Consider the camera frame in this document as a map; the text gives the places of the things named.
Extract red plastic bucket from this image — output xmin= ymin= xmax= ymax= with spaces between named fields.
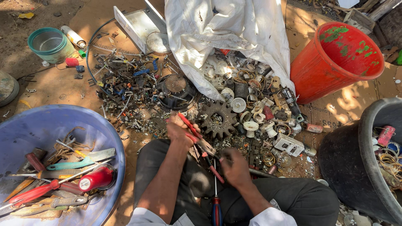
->
xmin=290 ymin=21 xmax=385 ymax=105

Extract heap of dark metal scrap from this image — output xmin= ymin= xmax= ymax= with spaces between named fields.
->
xmin=88 ymin=47 xmax=201 ymax=139

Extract grey adjustable wrench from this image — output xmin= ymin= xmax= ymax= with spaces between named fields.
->
xmin=11 ymin=195 xmax=101 ymax=217

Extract white ceramic lamp holder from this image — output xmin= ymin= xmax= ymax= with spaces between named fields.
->
xmin=243 ymin=121 xmax=259 ymax=139

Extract long red-handled screwdriver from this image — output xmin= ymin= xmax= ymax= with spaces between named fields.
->
xmin=8 ymin=159 xmax=113 ymax=206

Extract person's white shirt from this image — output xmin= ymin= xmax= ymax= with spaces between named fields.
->
xmin=127 ymin=199 xmax=298 ymax=226

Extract dark metal rod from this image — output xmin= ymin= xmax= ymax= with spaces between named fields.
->
xmin=249 ymin=168 xmax=278 ymax=178

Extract maroon-handled tool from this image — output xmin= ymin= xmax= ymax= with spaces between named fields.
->
xmin=25 ymin=153 xmax=47 ymax=172

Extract brown cardboard sheet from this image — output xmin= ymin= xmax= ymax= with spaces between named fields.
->
xmin=14 ymin=0 xmax=402 ymax=226

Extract blue plastic basin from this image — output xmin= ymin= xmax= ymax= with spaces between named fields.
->
xmin=0 ymin=104 xmax=126 ymax=226

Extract red and blue screwdriver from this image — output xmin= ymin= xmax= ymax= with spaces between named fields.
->
xmin=212 ymin=158 xmax=223 ymax=226

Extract red-handled pliers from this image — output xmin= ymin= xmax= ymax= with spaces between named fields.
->
xmin=177 ymin=112 xmax=218 ymax=157

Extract heap of electrical fittings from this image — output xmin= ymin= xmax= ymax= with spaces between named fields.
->
xmin=201 ymin=49 xmax=324 ymax=176

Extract white metal bracket tray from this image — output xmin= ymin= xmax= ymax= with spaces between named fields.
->
xmin=113 ymin=0 xmax=171 ymax=54

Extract rusty metal gear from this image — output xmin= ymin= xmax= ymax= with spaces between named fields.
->
xmin=197 ymin=100 xmax=238 ymax=140

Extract red can with white cap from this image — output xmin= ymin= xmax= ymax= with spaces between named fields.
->
xmin=78 ymin=167 xmax=115 ymax=192

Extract black tub of scrap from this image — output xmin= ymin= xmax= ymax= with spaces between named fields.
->
xmin=317 ymin=97 xmax=402 ymax=225

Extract white tube cartridge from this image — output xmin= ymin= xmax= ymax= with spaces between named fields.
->
xmin=60 ymin=25 xmax=87 ymax=49

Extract brown twine bundle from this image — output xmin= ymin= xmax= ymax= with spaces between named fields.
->
xmin=50 ymin=126 xmax=95 ymax=161

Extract white switch box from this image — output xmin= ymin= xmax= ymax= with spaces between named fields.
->
xmin=273 ymin=133 xmax=305 ymax=157

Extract white woven sack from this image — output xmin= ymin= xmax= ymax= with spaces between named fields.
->
xmin=164 ymin=0 xmax=296 ymax=101

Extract black cable loop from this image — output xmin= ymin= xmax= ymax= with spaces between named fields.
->
xmin=85 ymin=16 xmax=117 ymax=95

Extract black round motor housing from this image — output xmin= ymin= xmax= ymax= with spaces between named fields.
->
xmin=155 ymin=74 xmax=198 ymax=111

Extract grey round metal lid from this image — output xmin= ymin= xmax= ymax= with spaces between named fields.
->
xmin=0 ymin=70 xmax=20 ymax=107

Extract person's right hand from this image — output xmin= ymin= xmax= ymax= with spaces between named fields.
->
xmin=220 ymin=148 xmax=252 ymax=189

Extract person's black trousers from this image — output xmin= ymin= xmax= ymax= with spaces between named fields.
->
xmin=133 ymin=139 xmax=340 ymax=226

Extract teal-handled knife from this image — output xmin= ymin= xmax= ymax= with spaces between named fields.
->
xmin=46 ymin=148 xmax=116 ymax=171

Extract green-rimmed tin container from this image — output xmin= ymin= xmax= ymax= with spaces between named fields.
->
xmin=27 ymin=27 xmax=76 ymax=64

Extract person's left hand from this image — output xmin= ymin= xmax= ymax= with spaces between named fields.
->
xmin=166 ymin=113 xmax=201 ymax=149

